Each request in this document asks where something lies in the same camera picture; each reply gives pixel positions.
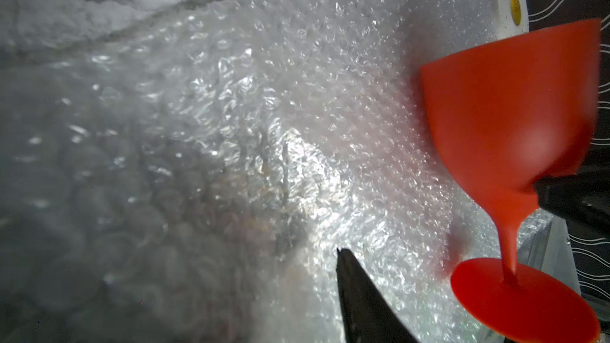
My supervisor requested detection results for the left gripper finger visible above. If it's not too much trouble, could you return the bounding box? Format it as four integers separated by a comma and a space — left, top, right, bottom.
336, 249, 418, 343

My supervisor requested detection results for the white tape roll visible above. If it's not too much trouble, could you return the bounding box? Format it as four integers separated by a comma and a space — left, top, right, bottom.
492, 0, 530, 40

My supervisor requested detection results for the red wine glass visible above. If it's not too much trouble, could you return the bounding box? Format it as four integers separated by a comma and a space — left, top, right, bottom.
419, 18, 600, 342

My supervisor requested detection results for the bubble wrap of red glass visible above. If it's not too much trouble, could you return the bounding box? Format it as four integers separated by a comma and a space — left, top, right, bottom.
1, 0, 499, 342

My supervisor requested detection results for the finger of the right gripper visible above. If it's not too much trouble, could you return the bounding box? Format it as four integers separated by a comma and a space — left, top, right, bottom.
534, 168, 609, 237

